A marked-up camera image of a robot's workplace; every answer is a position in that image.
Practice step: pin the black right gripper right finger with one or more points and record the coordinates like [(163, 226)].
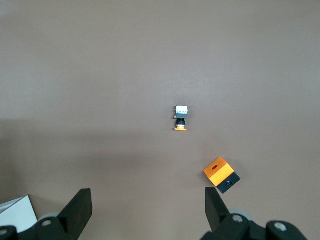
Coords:
[(216, 215)]

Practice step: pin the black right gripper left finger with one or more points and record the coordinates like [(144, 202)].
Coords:
[(77, 215)]

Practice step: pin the white drawer cabinet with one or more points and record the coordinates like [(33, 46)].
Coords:
[(15, 215)]

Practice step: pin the orange cap push button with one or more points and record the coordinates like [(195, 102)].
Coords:
[(181, 115)]

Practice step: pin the orange box with black base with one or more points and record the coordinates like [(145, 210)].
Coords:
[(218, 171)]

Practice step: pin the brown paper table cover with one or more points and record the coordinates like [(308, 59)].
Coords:
[(100, 75)]

